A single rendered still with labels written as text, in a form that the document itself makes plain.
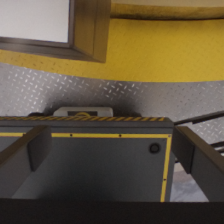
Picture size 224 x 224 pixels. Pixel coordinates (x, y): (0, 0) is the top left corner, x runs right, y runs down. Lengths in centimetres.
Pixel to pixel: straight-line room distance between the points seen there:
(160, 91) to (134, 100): 13
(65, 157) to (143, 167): 27
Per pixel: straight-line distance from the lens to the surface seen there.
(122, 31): 82
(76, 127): 53
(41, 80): 89
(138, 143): 54
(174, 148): 17
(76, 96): 84
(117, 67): 80
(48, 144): 17
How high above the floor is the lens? 80
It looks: 75 degrees down
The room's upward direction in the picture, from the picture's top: 175 degrees counter-clockwise
